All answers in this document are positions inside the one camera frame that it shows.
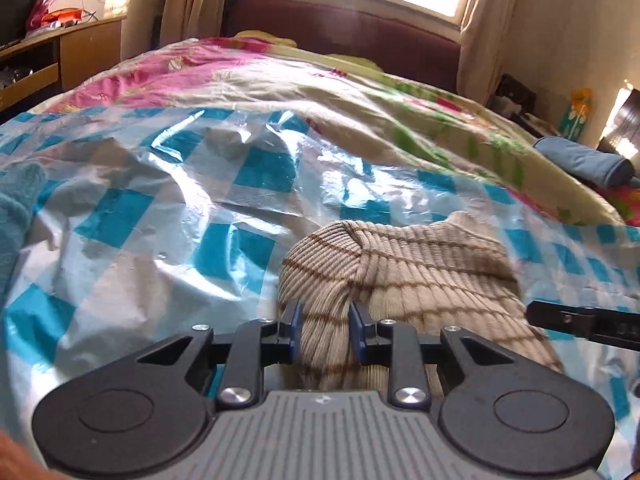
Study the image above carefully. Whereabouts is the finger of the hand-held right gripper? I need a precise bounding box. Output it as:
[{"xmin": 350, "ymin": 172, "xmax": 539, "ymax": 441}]
[{"xmin": 526, "ymin": 300, "xmax": 640, "ymax": 349}]

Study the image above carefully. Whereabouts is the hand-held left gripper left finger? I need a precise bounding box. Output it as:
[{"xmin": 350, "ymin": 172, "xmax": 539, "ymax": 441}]
[{"xmin": 135, "ymin": 299, "xmax": 304, "ymax": 409}]

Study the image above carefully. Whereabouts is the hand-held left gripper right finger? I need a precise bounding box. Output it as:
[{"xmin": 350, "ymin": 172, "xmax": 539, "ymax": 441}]
[{"xmin": 349, "ymin": 301, "xmax": 516, "ymax": 409}]

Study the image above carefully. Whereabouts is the beige striped knit garment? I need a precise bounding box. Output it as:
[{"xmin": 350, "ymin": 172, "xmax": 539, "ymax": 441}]
[{"xmin": 277, "ymin": 211, "xmax": 566, "ymax": 392}]

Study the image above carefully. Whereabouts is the blue rolled cloth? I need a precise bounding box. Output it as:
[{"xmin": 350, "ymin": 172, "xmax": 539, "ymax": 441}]
[{"xmin": 532, "ymin": 136, "xmax": 637, "ymax": 189}]

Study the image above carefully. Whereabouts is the blue checkered plastic sheet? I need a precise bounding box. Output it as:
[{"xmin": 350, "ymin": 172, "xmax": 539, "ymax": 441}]
[{"xmin": 0, "ymin": 107, "xmax": 640, "ymax": 480}]

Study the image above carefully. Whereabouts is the dark brown furniture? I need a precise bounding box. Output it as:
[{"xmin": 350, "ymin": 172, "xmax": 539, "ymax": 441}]
[{"xmin": 599, "ymin": 104, "xmax": 640, "ymax": 157}]

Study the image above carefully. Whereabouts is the dark nightstand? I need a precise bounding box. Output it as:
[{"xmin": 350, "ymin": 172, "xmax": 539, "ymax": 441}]
[{"xmin": 492, "ymin": 74, "xmax": 539, "ymax": 122}]

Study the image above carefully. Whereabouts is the floral bedsheet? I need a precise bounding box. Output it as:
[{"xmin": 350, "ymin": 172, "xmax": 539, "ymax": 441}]
[{"xmin": 27, "ymin": 35, "xmax": 640, "ymax": 227}]

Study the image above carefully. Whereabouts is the yellow-green pillow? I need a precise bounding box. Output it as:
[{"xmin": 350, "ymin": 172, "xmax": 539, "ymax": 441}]
[{"xmin": 234, "ymin": 30, "xmax": 299, "ymax": 51}]

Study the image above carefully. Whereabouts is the maroon headboard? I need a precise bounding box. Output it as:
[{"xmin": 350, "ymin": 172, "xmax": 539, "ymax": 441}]
[{"xmin": 222, "ymin": 0, "xmax": 462, "ymax": 95}]

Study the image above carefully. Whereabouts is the teal towel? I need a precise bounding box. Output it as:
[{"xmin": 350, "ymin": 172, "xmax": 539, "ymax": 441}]
[{"xmin": 0, "ymin": 162, "xmax": 47, "ymax": 301}]

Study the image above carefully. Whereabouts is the orange fuzzy cloth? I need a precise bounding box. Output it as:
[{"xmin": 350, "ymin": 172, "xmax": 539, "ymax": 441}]
[{"xmin": 0, "ymin": 432, "xmax": 56, "ymax": 480}]

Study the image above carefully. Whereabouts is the beige curtain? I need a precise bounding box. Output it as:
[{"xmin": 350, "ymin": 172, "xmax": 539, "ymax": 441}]
[
  {"xmin": 160, "ymin": 0, "xmax": 234, "ymax": 50},
  {"xmin": 457, "ymin": 0, "xmax": 522, "ymax": 107}
]

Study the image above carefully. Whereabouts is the wooden desk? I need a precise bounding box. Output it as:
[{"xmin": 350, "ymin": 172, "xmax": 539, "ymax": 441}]
[{"xmin": 0, "ymin": 15, "xmax": 124, "ymax": 112}]

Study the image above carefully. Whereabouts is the orange item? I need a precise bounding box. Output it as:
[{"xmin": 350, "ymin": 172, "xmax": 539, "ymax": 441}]
[{"xmin": 40, "ymin": 7, "xmax": 87, "ymax": 27}]

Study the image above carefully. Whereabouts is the pink cloth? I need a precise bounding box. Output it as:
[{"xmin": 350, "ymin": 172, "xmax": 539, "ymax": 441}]
[{"xmin": 25, "ymin": 0, "xmax": 57, "ymax": 32}]

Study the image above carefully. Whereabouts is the black television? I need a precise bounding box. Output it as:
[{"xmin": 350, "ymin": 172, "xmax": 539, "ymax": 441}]
[{"xmin": 0, "ymin": 0, "xmax": 42, "ymax": 47}]

